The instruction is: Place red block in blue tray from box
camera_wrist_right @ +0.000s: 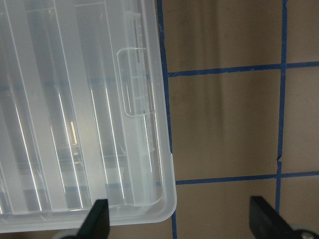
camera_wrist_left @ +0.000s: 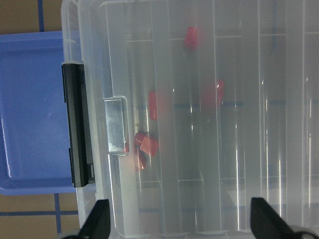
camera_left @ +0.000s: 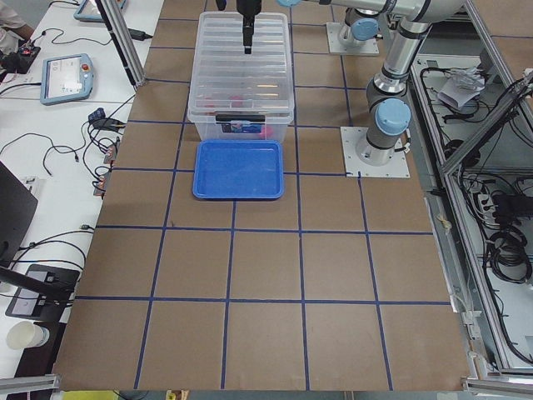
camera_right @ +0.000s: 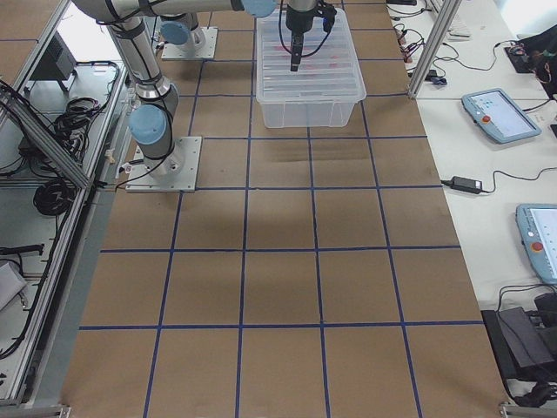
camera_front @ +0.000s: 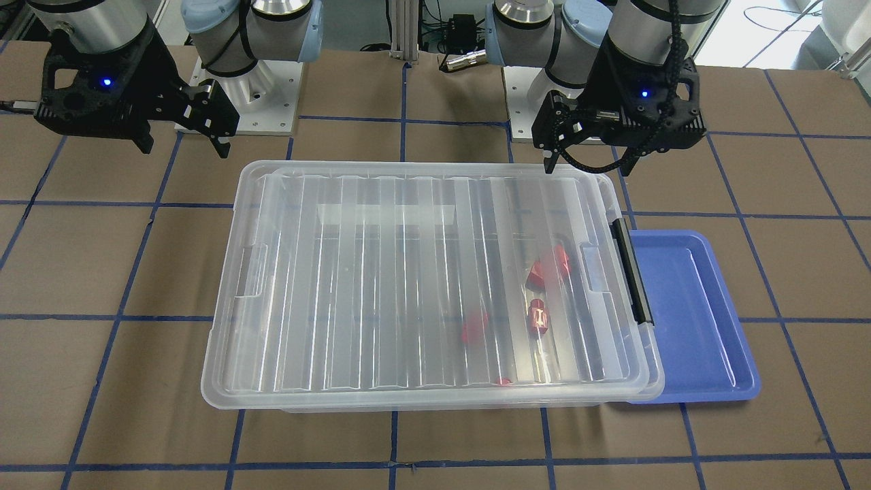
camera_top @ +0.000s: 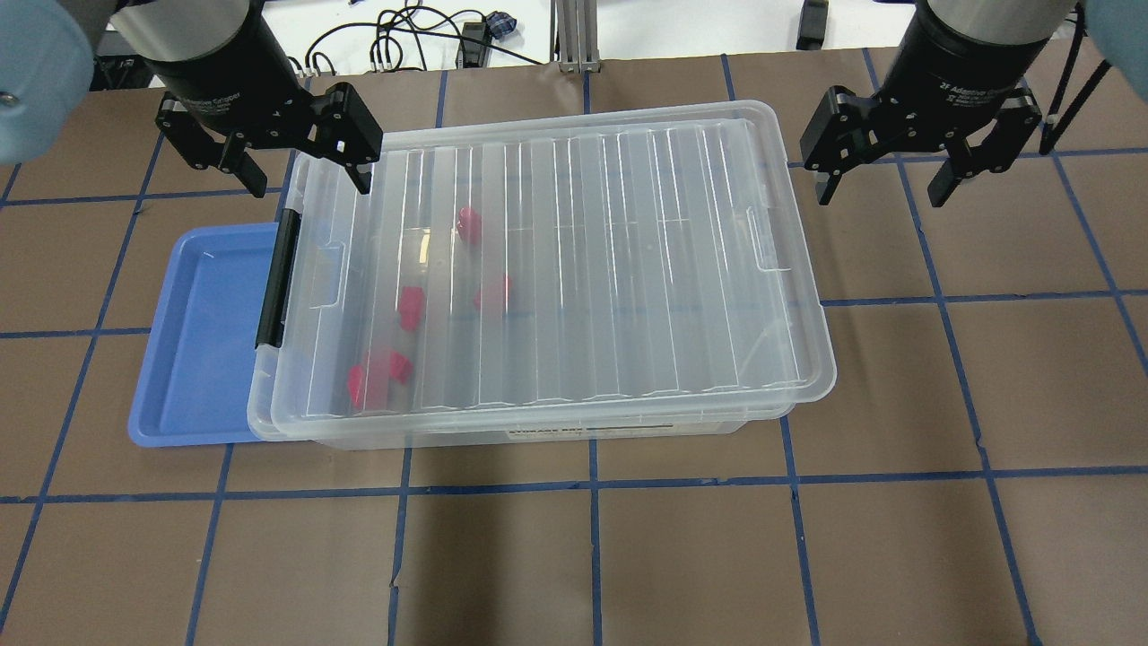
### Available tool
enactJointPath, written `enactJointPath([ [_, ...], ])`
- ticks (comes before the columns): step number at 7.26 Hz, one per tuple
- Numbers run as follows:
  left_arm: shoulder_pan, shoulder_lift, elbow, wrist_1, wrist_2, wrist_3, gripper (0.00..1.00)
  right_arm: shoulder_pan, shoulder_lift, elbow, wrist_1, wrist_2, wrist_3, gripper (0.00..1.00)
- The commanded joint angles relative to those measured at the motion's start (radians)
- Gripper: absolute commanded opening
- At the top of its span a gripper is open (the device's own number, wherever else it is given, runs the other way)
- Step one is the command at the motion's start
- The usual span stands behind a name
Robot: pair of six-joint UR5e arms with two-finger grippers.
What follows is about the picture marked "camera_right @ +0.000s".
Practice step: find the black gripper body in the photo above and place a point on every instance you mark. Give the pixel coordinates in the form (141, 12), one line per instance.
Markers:
(299, 19)

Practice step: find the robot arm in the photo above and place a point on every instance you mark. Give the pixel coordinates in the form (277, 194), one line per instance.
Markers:
(151, 123)
(182, 31)

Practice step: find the clear plastic box lid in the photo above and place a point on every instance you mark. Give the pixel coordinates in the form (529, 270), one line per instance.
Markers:
(304, 52)

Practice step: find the clear plastic storage box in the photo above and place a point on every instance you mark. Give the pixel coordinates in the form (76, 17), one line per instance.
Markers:
(308, 114)

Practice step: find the blue teach pendant upper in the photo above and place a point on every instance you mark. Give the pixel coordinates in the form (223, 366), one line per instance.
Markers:
(499, 117)

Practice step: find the blue teach pendant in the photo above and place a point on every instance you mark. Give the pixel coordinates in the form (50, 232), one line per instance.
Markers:
(499, 117)
(537, 226)

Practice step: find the black power adapter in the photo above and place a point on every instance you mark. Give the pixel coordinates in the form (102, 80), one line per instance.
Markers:
(466, 185)

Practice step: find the blue teach pendant lower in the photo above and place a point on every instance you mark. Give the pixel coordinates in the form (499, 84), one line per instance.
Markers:
(537, 226)

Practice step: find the black laptop stand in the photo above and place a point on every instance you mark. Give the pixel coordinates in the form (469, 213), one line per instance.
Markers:
(523, 343)

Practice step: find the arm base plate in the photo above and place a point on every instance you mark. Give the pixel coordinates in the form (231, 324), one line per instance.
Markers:
(177, 173)
(173, 53)

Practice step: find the aluminium frame post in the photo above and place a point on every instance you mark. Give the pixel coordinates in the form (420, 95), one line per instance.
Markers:
(446, 15)

